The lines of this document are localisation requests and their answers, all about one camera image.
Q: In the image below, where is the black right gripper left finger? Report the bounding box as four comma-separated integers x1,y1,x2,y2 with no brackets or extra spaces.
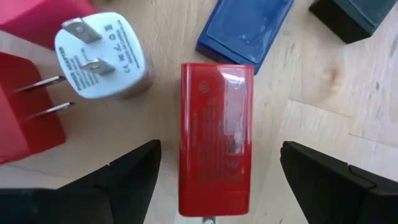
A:
0,139,162,224

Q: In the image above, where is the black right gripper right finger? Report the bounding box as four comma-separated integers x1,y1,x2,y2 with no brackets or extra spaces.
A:
280,141,398,224

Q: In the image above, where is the white wall charger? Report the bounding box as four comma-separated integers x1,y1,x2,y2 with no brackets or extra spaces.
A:
54,11,154,100

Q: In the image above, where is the dark grey rectangular case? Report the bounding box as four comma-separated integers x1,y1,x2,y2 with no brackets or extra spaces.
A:
308,0,398,44

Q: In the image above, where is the navy blue rectangular case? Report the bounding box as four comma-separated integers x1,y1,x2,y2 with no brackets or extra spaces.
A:
195,0,295,75

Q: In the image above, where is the pink wall charger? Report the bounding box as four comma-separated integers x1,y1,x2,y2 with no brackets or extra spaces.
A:
0,0,99,50

